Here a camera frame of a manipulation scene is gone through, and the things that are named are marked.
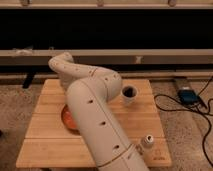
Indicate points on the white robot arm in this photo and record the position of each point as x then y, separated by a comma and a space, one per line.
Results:
88, 90

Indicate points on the white cup with dark inside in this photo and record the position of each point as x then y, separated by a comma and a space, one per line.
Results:
129, 94

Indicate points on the orange plate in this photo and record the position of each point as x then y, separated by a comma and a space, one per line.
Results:
67, 119

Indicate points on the wooden table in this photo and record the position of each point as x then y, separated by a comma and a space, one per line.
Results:
48, 144

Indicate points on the blue power adapter box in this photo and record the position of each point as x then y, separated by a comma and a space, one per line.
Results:
187, 96

